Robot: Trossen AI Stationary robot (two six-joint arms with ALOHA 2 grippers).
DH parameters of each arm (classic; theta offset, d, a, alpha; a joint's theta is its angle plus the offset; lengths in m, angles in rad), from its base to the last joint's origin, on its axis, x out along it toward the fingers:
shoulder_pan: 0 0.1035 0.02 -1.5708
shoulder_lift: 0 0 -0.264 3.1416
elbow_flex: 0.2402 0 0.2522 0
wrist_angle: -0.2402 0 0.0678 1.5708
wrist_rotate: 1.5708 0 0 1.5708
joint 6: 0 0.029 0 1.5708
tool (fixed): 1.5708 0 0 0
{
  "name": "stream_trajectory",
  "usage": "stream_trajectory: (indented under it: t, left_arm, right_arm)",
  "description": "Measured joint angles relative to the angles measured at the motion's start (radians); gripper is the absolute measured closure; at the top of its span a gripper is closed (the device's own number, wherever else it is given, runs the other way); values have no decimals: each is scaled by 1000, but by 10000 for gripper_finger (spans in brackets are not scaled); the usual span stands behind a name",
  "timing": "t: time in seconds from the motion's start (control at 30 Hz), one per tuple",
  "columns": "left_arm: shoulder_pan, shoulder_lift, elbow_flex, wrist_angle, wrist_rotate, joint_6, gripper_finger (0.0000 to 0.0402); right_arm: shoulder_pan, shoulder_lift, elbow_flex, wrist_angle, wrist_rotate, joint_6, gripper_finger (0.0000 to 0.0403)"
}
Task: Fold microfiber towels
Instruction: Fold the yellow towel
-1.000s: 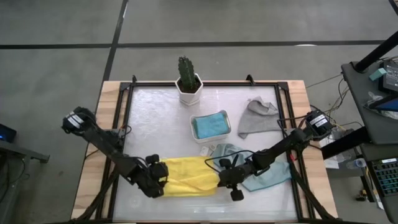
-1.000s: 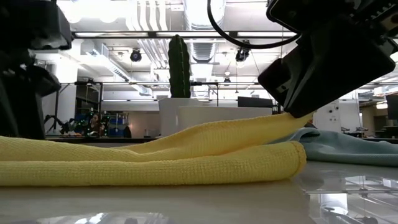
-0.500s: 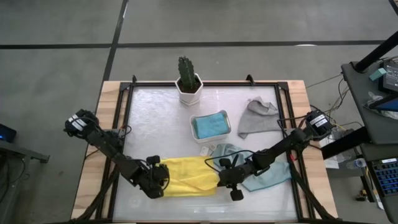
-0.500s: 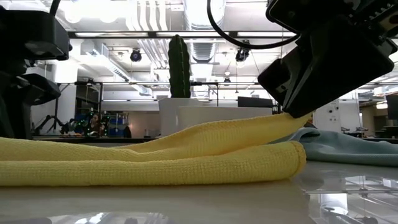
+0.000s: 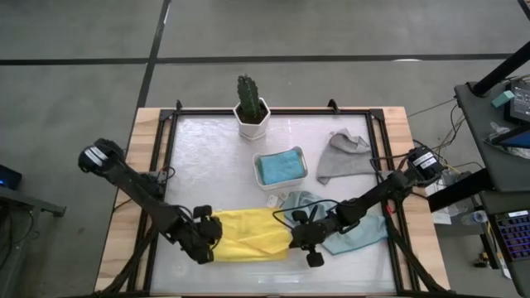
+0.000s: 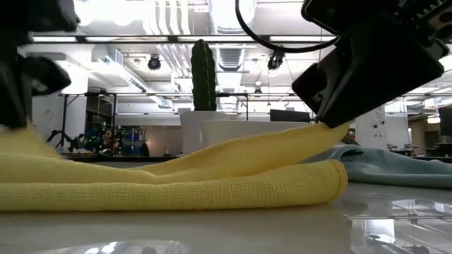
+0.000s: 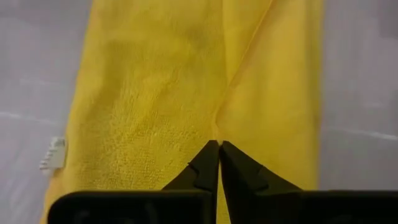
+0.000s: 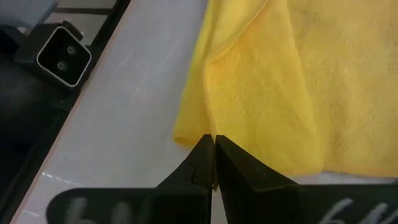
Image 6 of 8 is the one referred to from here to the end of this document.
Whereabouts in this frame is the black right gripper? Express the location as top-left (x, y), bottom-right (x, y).
top-left (292, 0), bottom-right (452, 129)

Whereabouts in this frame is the green cactus plant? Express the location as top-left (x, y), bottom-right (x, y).
top-left (190, 38), bottom-right (218, 112)

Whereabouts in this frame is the round black ceiling device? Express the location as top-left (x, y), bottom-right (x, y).
top-left (147, 54), bottom-right (162, 71)

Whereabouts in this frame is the white hexagonal plant pot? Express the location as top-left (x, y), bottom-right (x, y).
top-left (179, 110), bottom-right (227, 156)

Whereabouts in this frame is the thin teal microfiber towel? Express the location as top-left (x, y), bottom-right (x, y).
top-left (303, 144), bottom-right (452, 191)

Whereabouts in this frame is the white plastic bin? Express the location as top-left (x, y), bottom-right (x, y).
top-left (201, 119), bottom-right (311, 148)

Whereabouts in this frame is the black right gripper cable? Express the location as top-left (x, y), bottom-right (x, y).
top-left (234, 0), bottom-right (340, 54)

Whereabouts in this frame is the black ceiling camera with cable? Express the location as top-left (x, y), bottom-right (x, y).
top-left (267, 51), bottom-right (285, 71)

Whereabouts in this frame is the yellow microfiber towel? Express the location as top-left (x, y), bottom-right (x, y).
top-left (0, 121), bottom-right (351, 212)

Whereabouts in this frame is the long black linear ceiling light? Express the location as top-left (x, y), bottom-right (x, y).
top-left (31, 34), bottom-right (338, 44)

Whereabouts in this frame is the seated person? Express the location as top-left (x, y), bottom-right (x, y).
top-left (100, 128), bottom-right (119, 156)

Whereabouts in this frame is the ceiling vent grille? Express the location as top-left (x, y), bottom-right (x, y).
top-left (217, 47), bottom-right (244, 71)

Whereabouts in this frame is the white pillar with outlets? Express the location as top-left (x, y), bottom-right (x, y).
top-left (355, 105), bottom-right (388, 149)

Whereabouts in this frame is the black background station frame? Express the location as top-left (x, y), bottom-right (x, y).
top-left (58, 90), bottom-right (250, 156)

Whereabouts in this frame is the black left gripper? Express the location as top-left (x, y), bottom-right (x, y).
top-left (0, 0), bottom-right (81, 130)

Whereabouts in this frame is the dark background monitor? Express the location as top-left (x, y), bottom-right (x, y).
top-left (439, 105), bottom-right (452, 137)
top-left (270, 109), bottom-right (311, 123)

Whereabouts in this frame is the round silver ceiling duct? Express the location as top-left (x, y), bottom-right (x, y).
top-left (208, 0), bottom-right (256, 36)

